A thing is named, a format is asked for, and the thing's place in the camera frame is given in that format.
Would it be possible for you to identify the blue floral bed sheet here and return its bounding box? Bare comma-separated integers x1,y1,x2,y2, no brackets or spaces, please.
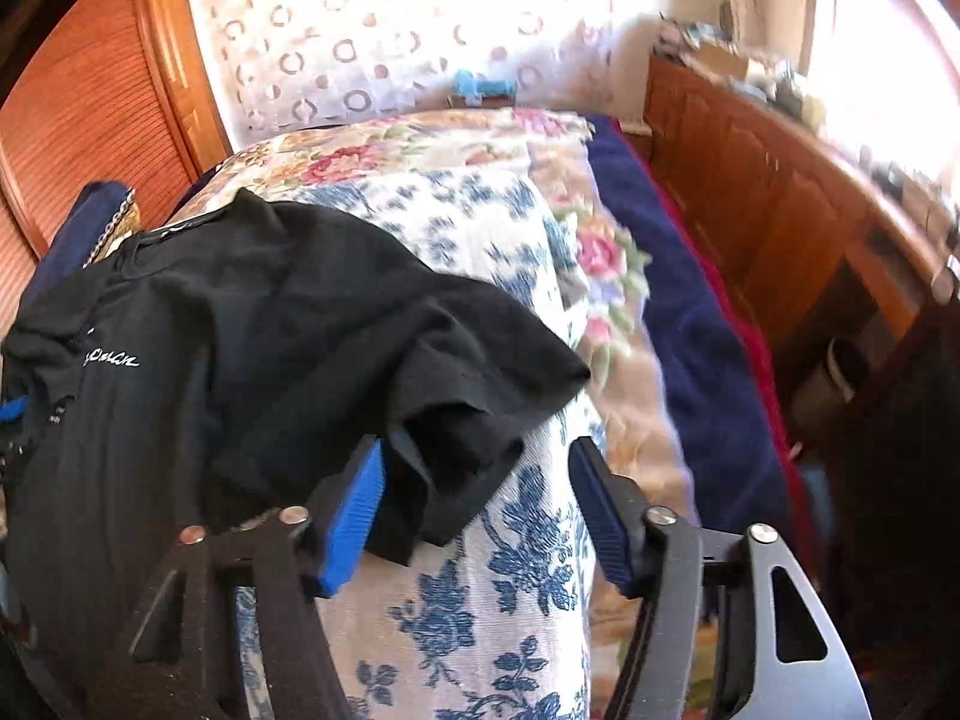
236,165,612,720

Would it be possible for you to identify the dark wooden chair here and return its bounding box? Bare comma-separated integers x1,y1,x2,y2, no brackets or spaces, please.
817,255,960,720

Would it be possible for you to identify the window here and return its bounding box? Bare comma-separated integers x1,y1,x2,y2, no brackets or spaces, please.
814,0,960,166

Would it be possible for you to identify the pink floral blanket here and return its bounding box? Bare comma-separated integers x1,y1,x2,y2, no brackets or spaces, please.
172,106,706,616

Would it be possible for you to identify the cardboard box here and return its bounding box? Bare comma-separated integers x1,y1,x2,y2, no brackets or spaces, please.
694,39,752,77

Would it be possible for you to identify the wooden cabinet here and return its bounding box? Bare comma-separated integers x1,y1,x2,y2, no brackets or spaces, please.
641,52,960,361

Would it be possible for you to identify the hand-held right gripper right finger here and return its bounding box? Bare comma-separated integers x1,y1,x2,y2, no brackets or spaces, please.
568,435,871,720

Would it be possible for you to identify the circle-patterned sheer curtain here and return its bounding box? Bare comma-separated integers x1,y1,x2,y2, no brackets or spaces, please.
180,0,676,151

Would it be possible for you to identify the navy blanket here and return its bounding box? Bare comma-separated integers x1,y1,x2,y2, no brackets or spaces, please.
585,116,796,541

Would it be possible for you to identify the folded navy cloth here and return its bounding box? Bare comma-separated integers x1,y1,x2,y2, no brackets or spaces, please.
34,180,140,293

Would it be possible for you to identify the yellow patterned cloth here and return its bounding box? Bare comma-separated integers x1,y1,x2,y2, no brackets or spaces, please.
82,191,142,265

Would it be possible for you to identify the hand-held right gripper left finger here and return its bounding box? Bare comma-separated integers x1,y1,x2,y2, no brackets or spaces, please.
75,435,387,720

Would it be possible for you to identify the black t-shirt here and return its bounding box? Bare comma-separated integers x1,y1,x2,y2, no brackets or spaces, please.
0,187,593,720

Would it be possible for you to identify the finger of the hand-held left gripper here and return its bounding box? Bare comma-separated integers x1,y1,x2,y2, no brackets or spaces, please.
0,391,31,481

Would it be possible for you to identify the grey bin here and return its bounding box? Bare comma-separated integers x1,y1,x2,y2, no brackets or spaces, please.
795,334,863,428

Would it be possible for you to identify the blue toy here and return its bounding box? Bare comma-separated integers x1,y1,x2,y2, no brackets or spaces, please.
448,69,518,107

